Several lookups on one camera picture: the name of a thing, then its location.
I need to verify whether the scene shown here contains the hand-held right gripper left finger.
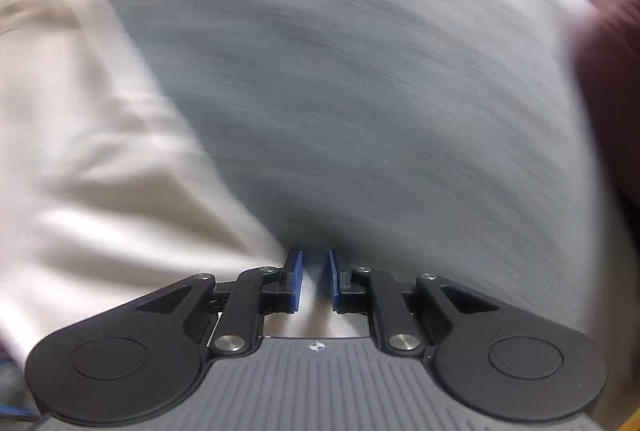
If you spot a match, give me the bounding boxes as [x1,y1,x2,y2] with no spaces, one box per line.
[136,248,305,356]

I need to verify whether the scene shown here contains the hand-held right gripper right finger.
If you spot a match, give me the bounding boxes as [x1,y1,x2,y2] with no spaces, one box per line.
[328,248,501,355]

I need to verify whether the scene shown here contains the white bear print sweatshirt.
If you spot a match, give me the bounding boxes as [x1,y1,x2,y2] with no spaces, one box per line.
[0,0,321,362]

